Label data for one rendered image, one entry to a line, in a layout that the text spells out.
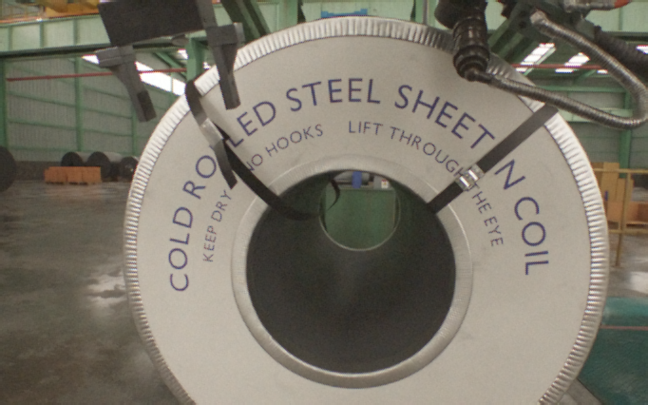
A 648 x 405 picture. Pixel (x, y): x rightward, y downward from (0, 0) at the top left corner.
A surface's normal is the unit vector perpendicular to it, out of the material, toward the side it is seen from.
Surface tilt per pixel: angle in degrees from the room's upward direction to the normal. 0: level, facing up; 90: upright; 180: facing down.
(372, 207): 90
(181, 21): 114
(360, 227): 90
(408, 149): 90
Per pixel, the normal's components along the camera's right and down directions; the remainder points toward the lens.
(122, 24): -0.09, 0.49
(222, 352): -0.12, 0.10
